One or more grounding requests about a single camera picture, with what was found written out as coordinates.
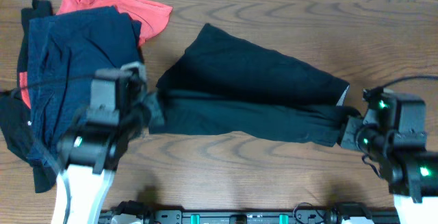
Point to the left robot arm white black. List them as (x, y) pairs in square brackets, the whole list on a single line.
[(89, 153)]

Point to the black mounting rail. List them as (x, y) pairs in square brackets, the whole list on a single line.
[(303, 213)]

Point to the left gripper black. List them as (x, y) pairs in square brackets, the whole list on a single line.
[(153, 102)]

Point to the navy blue folded shorts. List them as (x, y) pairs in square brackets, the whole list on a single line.
[(64, 52)]

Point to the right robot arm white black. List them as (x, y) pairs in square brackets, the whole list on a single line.
[(397, 153)]

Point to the black garment under pile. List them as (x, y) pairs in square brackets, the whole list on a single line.
[(15, 106)]

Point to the red-orange garment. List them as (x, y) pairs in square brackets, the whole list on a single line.
[(152, 15)]

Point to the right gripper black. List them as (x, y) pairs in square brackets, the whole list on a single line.
[(348, 140)]

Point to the black shorts with white lining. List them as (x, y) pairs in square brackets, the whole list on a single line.
[(225, 84)]

